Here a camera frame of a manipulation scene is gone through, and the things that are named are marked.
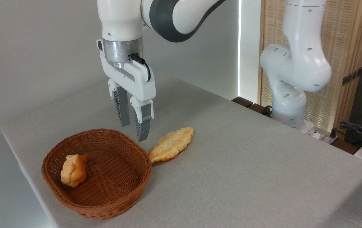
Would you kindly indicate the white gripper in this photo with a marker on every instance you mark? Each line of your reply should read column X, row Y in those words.
column 136, row 80

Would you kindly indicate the small knotted bread roll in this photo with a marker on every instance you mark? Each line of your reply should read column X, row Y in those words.
column 73, row 171

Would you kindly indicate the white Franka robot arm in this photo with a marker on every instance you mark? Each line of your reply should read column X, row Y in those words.
column 295, row 63

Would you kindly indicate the flat leaf-shaped bread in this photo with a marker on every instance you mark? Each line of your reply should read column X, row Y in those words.
column 171, row 144

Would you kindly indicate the brown wicker basket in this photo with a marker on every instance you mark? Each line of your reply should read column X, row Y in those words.
column 114, row 190

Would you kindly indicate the dark brown wooden block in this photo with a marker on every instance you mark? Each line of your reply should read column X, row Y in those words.
column 242, row 101
column 258, row 109

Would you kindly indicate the vertical white light strip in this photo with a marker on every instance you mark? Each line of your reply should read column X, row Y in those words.
column 239, row 47

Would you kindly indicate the black metal screen hinge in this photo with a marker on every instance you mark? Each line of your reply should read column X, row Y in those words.
column 352, row 76

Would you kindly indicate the wooden slatted screen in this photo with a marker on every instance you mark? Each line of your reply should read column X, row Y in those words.
column 345, row 38

